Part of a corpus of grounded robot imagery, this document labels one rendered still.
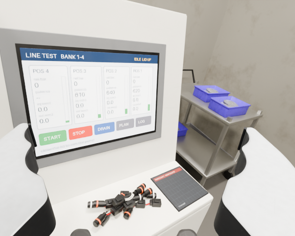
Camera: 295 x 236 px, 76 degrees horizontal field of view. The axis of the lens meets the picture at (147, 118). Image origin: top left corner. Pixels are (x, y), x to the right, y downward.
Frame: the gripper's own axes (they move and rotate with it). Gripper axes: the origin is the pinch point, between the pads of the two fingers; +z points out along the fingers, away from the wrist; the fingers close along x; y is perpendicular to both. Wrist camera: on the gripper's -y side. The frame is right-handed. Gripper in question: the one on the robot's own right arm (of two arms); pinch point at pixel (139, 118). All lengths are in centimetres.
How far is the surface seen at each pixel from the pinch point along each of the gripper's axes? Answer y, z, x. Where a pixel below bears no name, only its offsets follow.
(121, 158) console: 39, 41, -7
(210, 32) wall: 9, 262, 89
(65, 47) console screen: 1.2, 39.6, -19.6
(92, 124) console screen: 23.2, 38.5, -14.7
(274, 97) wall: 65, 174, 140
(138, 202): 46, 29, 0
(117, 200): 41.7, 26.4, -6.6
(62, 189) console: 41, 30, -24
